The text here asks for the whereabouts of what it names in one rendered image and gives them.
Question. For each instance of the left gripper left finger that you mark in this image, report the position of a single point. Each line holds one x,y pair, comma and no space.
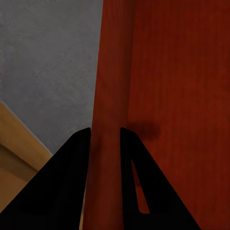
53,199

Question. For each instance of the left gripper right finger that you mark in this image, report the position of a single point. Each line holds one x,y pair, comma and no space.
167,211

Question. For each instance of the door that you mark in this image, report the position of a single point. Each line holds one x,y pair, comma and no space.
22,156

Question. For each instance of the storage box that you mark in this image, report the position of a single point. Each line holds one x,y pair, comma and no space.
163,72

